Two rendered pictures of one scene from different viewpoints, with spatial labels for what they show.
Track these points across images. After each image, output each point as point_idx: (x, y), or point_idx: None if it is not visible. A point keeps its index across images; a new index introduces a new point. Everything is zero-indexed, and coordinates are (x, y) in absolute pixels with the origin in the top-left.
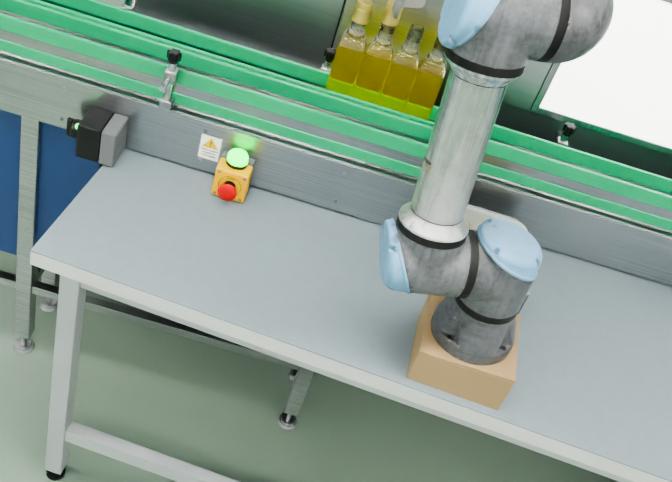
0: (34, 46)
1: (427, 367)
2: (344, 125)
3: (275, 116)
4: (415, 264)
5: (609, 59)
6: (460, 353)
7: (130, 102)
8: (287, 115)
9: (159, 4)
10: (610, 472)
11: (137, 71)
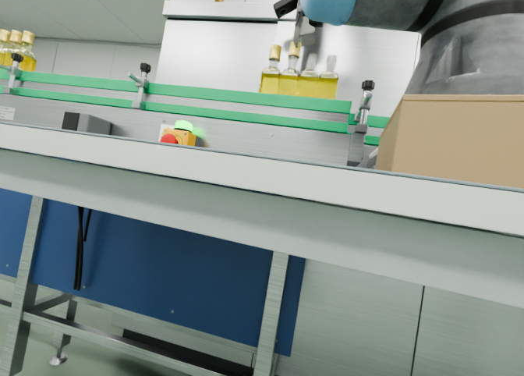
0: (62, 90)
1: (430, 129)
2: (267, 97)
3: (215, 103)
4: None
5: None
6: (489, 81)
7: (114, 110)
8: (224, 99)
9: None
10: None
11: (122, 91)
